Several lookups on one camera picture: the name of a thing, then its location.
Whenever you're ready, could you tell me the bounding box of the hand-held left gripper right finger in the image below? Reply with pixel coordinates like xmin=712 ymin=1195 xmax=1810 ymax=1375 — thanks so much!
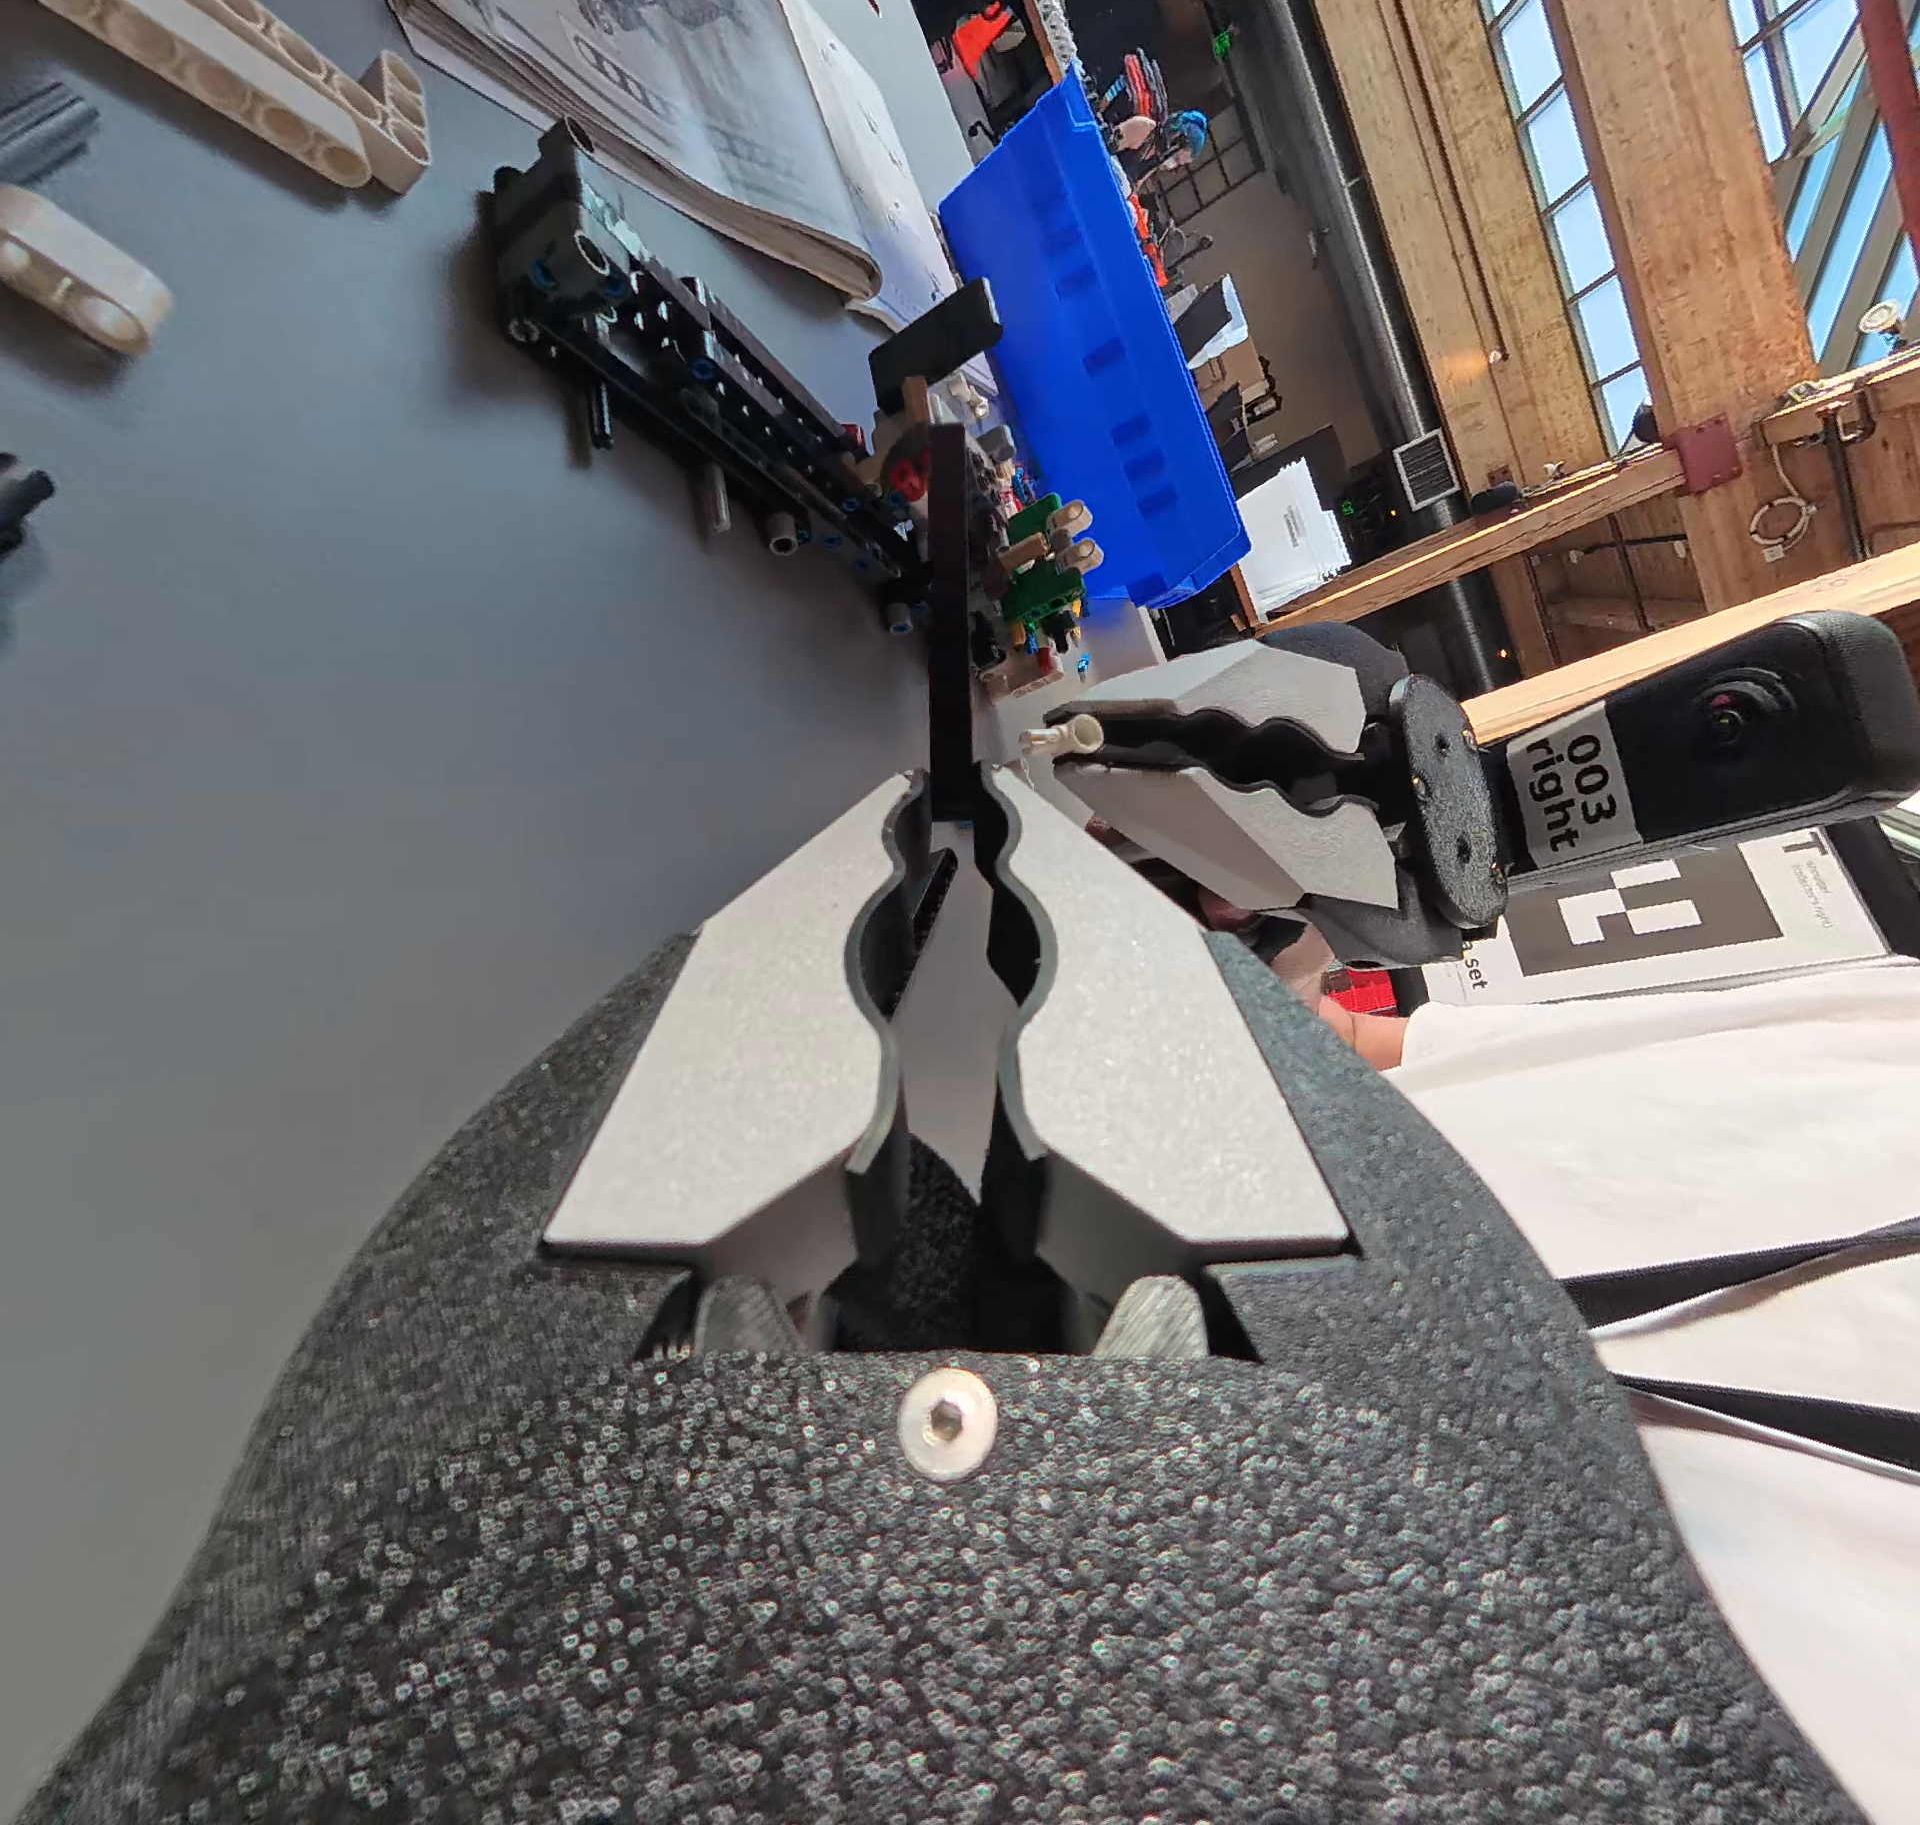
xmin=977 ymin=767 xmax=1353 ymax=1278

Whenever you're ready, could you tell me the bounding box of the long black lego beam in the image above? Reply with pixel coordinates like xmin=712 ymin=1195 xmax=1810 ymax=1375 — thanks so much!
xmin=926 ymin=422 xmax=977 ymax=825

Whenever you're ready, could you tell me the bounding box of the grey ventilation pipe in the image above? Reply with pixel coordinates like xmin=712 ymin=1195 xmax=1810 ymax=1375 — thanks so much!
xmin=1221 ymin=0 xmax=1518 ymax=659

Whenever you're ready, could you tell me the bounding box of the small white angled lego beam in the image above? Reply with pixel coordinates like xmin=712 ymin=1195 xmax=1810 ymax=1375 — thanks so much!
xmin=357 ymin=50 xmax=431 ymax=197

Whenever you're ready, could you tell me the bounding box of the lego instruction booklet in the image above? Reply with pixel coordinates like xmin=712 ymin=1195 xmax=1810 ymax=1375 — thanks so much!
xmin=341 ymin=0 xmax=962 ymax=330

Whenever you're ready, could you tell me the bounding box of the black cable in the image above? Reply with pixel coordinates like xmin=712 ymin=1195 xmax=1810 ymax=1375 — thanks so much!
xmin=1560 ymin=1230 xmax=1920 ymax=1475

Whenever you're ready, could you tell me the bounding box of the person's white shirt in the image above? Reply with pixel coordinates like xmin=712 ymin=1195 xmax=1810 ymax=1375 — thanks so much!
xmin=1386 ymin=955 xmax=1920 ymax=1825

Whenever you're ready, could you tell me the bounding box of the white paper sheet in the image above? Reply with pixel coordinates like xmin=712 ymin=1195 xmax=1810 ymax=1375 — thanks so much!
xmin=1237 ymin=456 xmax=1355 ymax=613

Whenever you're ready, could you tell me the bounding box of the lego vehicle chassis assembly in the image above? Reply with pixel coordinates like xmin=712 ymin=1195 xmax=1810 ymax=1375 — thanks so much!
xmin=481 ymin=118 xmax=1102 ymax=694

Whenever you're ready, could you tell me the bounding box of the wooden beam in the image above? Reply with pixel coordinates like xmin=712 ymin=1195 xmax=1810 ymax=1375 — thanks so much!
xmin=1265 ymin=355 xmax=1920 ymax=631

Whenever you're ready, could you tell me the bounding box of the grey lego axle connector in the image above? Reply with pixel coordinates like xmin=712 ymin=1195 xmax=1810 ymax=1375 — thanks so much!
xmin=0 ymin=79 xmax=101 ymax=187

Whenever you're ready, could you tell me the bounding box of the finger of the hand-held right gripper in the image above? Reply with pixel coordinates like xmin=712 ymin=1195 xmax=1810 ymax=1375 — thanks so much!
xmin=1076 ymin=638 xmax=1372 ymax=777
xmin=1053 ymin=752 xmax=1408 ymax=915

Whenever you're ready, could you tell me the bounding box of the white straight lego beam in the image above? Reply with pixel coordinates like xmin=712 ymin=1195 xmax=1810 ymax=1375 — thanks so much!
xmin=7 ymin=0 xmax=377 ymax=191

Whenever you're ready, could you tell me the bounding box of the wooden post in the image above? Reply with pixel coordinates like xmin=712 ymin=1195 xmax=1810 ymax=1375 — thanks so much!
xmin=1520 ymin=0 xmax=1825 ymax=409

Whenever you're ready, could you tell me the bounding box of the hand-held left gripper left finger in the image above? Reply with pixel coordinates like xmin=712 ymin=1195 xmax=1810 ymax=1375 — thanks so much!
xmin=544 ymin=767 xmax=962 ymax=1310

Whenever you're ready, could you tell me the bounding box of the long white angled lego beam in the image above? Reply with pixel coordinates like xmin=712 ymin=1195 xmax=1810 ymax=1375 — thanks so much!
xmin=0 ymin=183 xmax=176 ymax=359

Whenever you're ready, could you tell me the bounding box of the tall paned window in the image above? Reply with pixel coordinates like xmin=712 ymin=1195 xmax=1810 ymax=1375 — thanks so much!
xmin=1711 ymin=0 xmax=1920 ymax=373
xmin=1453 ymin=0 xmax=1652 ymax=449

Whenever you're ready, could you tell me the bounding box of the blue plastic bin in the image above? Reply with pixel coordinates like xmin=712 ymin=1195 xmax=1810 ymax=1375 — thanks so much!
xmin=938 ymin=66 xmax=1256 ymax=611

